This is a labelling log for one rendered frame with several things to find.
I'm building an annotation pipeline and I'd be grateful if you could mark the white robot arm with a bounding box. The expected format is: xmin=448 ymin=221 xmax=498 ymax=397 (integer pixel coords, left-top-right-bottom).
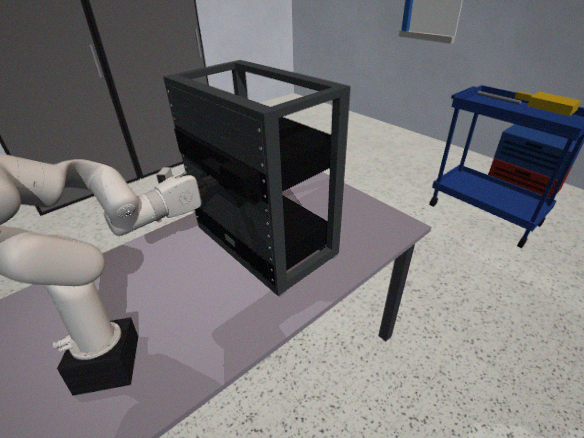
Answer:
xmin=0 ymin=153 xmax=167 ymax=360

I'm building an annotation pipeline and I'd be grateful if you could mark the black server rack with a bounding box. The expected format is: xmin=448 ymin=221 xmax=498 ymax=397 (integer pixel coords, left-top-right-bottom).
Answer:
xmin=163 ymin=60 xmax=351 ymax=296

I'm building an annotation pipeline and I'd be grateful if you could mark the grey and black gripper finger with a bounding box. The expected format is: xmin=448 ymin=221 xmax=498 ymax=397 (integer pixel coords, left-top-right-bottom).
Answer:
xmin=183 ymin=169 xmax=218 ymax=186
xmin=198 ymin=181 xmax=219 ymax=204

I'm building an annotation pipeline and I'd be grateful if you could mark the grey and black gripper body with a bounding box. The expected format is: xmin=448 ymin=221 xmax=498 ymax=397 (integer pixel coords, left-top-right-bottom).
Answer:
xmin=154 ymin=172 xmax=201 ymax=218

